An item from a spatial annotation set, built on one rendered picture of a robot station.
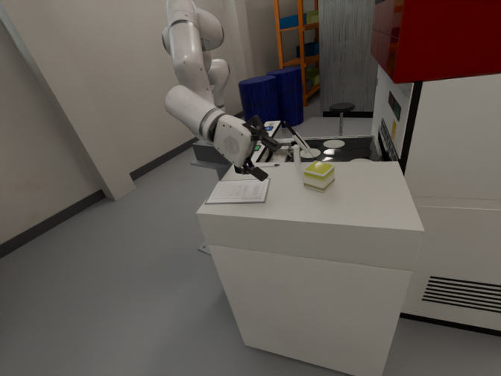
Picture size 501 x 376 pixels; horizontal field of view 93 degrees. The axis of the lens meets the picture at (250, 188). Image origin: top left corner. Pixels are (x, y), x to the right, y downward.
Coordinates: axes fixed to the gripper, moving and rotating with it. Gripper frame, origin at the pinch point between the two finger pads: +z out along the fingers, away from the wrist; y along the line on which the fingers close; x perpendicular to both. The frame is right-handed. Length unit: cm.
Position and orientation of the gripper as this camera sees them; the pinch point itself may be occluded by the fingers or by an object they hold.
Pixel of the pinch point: (268, 162)
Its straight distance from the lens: 56.9
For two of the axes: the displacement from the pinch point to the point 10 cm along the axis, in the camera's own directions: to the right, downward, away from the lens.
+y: 2.8, -6.8, -6.7
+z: 7.8, 5.7, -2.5
